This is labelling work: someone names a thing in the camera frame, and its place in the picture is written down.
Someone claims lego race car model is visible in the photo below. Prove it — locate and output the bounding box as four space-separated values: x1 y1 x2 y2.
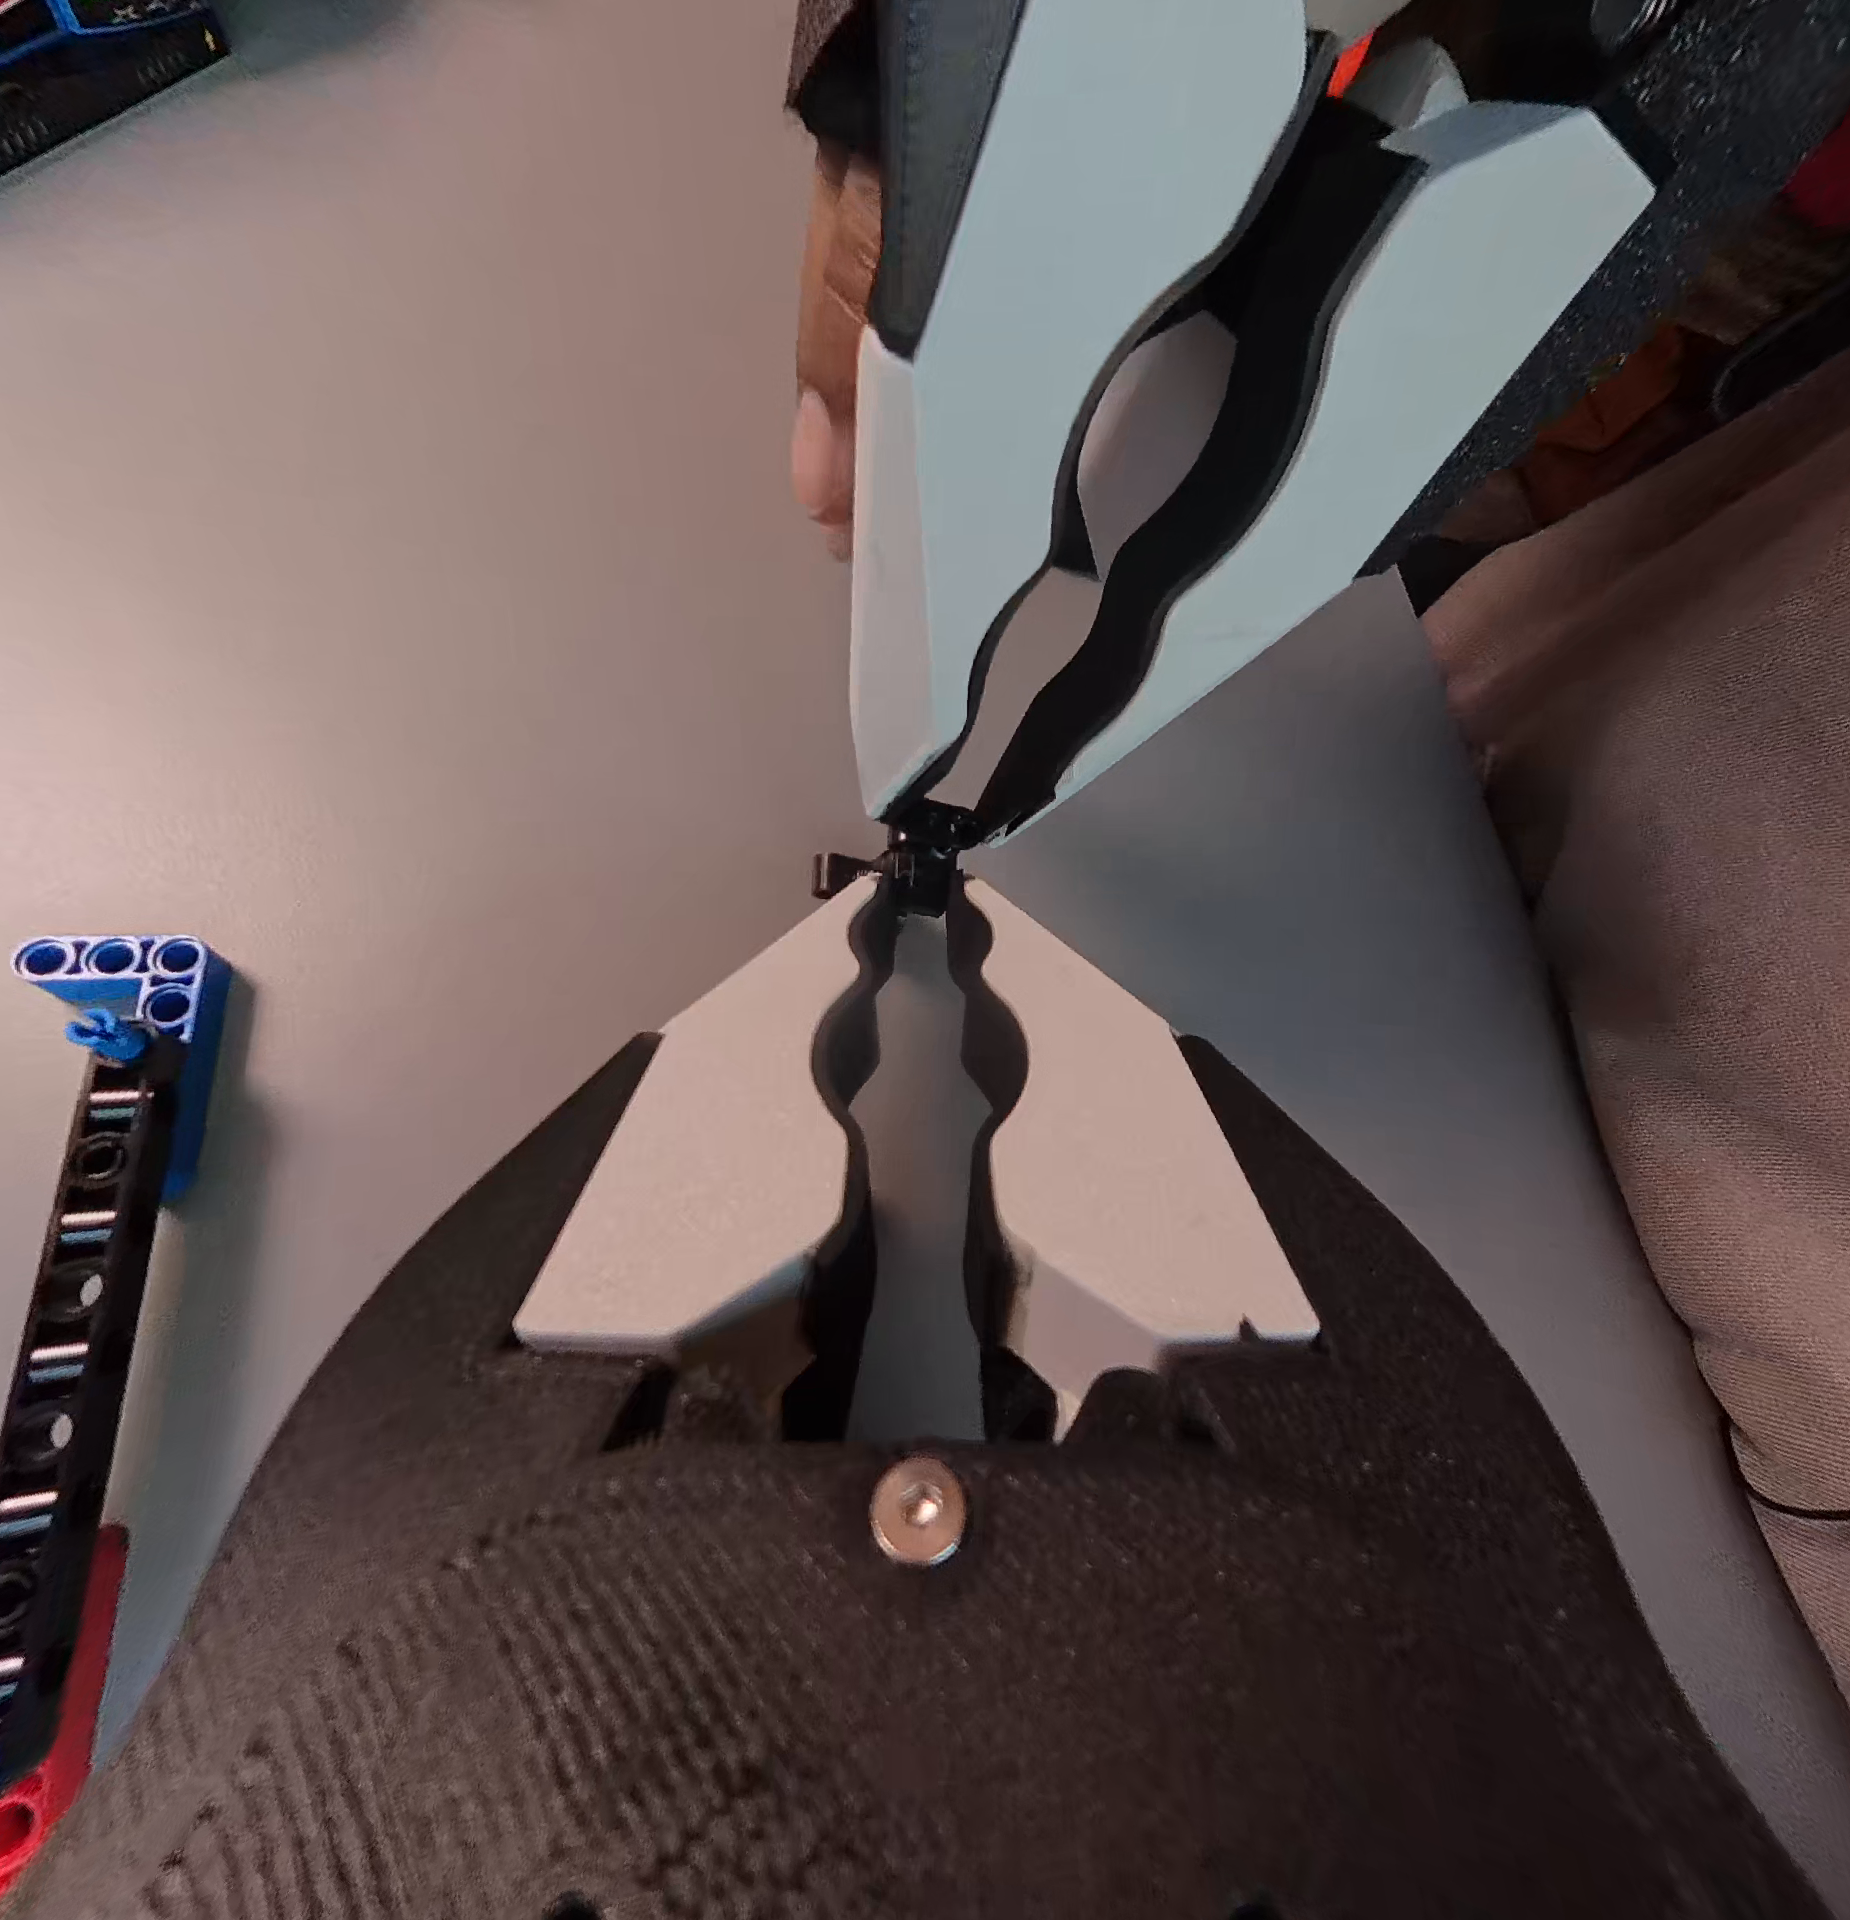
0 0 234 197

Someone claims black lego beam assembly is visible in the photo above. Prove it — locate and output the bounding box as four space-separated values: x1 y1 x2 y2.
0 931 238 1883

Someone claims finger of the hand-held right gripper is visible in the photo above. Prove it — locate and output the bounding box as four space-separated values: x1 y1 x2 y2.
847 0 1312 823
982 32 1667 845

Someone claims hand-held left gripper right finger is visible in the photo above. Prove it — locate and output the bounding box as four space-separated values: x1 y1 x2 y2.
944 876 1326 1445

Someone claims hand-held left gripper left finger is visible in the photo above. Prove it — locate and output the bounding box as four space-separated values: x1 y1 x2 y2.
509 882 889 1445

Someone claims person's right hand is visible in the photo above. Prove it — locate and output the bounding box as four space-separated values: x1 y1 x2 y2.
789 141 886 568

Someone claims small black lego connector assembly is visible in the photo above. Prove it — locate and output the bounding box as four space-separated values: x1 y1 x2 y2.
813 801 982 920

